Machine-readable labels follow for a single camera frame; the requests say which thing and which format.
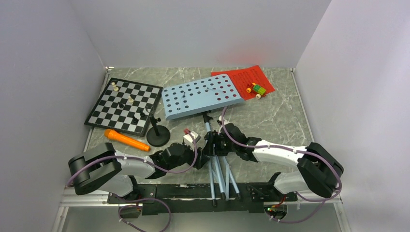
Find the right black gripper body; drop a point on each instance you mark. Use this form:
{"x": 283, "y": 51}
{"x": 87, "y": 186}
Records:
{"x": 222, "y": 147}

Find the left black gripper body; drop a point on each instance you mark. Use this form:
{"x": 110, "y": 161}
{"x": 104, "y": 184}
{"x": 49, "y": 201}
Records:
{"x": 189, "y": 155}

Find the black microphone desk stand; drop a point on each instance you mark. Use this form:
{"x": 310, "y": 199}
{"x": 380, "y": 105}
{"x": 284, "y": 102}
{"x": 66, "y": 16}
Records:
{"x": 158, "y": 135}

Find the light blue music stand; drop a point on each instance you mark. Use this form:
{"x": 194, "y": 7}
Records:
{"x": 200, "y": 97}

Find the red sheet music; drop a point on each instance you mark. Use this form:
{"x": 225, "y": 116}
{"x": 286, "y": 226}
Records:
{"x": 246, "y": 78}

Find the orange toy microphone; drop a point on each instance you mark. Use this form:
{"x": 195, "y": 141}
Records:
{"x": 113, "y": 135}

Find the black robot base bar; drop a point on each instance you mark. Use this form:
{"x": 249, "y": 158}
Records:
{"x": 196, "y": 198}

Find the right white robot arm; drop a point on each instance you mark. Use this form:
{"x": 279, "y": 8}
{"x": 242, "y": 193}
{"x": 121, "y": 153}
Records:
{"x": 315, "y": 168}

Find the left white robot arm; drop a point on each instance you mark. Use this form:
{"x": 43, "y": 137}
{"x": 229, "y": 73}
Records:
{"x": 104, "y": 168}

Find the colourful toy block car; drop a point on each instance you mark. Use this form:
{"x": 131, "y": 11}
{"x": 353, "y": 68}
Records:
{"x": 258, "y": 90}

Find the black white chessboard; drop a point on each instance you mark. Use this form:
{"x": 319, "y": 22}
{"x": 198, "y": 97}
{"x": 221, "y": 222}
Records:
{"x": 124, "y": 106}

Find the small electronics box left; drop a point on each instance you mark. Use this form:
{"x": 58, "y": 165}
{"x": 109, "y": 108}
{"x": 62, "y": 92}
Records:
{"x": 130, "y": 212}

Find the electronics board right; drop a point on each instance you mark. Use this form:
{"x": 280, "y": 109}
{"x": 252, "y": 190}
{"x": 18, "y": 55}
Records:
{"x": 277, "y": 212}

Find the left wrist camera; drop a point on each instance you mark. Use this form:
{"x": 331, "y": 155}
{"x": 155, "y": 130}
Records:
{"x": 190, "y": 137}

